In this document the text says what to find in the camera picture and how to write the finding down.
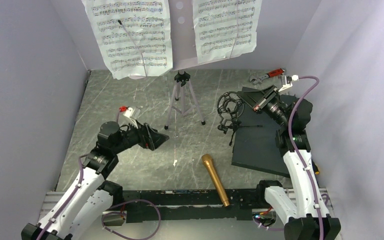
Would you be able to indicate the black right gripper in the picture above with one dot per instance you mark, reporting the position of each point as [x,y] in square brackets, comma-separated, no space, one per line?
[256,98]

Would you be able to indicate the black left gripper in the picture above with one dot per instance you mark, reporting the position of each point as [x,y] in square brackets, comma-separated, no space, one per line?
[148,137]

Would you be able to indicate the black microphone shock-mount stand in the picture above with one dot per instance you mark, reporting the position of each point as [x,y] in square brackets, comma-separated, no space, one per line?
[229,108]

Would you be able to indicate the gold microphone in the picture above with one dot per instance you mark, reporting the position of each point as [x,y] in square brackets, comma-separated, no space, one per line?
[208,163]

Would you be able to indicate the sheet music page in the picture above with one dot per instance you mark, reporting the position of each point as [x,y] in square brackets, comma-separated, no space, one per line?
[133,36]
[225,29]

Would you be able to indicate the lilac perforated music stand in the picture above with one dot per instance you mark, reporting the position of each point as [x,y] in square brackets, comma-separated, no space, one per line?
[184,57]

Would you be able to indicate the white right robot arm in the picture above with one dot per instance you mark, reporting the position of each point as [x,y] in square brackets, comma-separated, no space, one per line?
[308,218]

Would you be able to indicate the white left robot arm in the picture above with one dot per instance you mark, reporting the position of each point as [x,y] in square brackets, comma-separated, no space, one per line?
[91,193]

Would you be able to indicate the dark rectangular equipment case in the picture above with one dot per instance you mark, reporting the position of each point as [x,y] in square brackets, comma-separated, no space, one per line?
[255,148]

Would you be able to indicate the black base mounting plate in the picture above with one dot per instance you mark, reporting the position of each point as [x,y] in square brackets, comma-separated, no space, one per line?
[168,205]

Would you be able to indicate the red-handled adjustable wrench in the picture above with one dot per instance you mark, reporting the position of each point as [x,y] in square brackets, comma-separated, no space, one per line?
[274,73]

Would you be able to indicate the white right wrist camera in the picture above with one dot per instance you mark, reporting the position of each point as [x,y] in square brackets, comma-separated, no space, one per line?
[286,82]

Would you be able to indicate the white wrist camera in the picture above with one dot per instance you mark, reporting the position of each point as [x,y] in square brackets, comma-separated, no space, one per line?
[286,82]
[130,113]

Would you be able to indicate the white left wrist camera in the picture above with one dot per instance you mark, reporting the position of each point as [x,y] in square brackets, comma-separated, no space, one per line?
[130,113]

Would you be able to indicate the yellow-handled screwdriver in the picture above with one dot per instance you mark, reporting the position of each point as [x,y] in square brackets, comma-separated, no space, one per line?
[316,170]

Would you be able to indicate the aluminium frame rails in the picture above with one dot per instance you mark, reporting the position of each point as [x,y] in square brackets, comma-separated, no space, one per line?
[92,196]

